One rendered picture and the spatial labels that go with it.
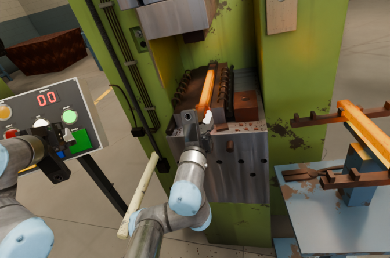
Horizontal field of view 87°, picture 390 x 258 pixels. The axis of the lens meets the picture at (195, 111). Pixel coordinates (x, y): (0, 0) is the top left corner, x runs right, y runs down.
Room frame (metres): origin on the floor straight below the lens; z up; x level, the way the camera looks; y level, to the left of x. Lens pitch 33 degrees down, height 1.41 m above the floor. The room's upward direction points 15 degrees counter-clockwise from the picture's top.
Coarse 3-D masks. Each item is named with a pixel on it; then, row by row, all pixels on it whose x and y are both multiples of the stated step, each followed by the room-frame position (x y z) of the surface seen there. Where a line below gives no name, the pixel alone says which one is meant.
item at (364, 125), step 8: (344, 104) 0.44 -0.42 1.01; (352, 104) 0.43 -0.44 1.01; (352, 112) 0.40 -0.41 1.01; (360, 112) 0.39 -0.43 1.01; (352, 120) 0.39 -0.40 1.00; (360, 120) 0.37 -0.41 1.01; (368, 120) 0.36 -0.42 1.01; (360, 128) 0.35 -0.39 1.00; (368, 128) 0.34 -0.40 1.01; (376, 128) 0.33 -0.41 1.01; (368, 136) 0.32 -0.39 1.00; (376, 136) 0.31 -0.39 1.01; (384, 136) 0.30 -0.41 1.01; (376, 144) 0.29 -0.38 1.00; (384, 144) 0.28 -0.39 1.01; (384, 152) 0.27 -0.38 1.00
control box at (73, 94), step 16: (64, 80) 0.75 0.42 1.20; (80, 80) 0.76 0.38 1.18; (16, 96) 0.72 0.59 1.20; (32, 96) 0.72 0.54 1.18; (64, 96) 0.71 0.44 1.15; (80, 96) 0.71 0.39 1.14; (16, 112) 0.69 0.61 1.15; (32, 112) 0.69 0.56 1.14; (48, 112) 0.69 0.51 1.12; (80, 112) 0.68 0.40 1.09; (96, 112) 0.74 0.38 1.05; (0, 128) 0.67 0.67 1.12; (16, 128) 0.66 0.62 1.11; (64, 128) 0.66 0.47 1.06; (80, 128) 0.65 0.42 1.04; (96, 128) 0.66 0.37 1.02; (96, 144) 0.62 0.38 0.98; (64, 160) 0.60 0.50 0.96
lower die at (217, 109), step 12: (192, 72) 1.03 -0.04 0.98; (204, 72) 0.96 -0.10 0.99; (216, 72) 0.92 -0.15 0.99; (192, 84) 0.89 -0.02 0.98; (216, 84) 0.80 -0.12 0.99; (180, 96) 0.80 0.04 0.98; (192, 96) 0.76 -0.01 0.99; (216, 96) 0.70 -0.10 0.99; (180, 108) 0.70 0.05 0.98; (192, 108) 0.67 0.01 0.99; (216, 108) 0.63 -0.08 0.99; (180, 120) 0.67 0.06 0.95; (216, 120) 0.63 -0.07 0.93
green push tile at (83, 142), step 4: (76, 132) 0.64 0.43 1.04; (80, 132) 0.64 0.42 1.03; (84, 132) 0.64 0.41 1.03; (76, 136) 0.63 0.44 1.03; (80, 136) 0.63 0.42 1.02; (84, 136) 0.63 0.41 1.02; (88, 136) 0.63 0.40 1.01; (76, 140) 0.62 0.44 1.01; (80, 140) 0.62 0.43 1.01; (84, 140) 0.62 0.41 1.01; (88, 140) 0.62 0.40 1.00; (76, 144) 0.62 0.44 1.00; (80, 144) 0.62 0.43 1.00; (84, 144) 0.62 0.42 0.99; (88, 144) 0.61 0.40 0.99; (72, 148) 0.61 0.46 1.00; (76, 148) 0.61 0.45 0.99; (80, 148) 0.61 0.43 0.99; (84, 148) 0.61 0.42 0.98; (88, 148) 0.61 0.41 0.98; (72, 152) 0.60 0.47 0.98; (76, 152) 0.60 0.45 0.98
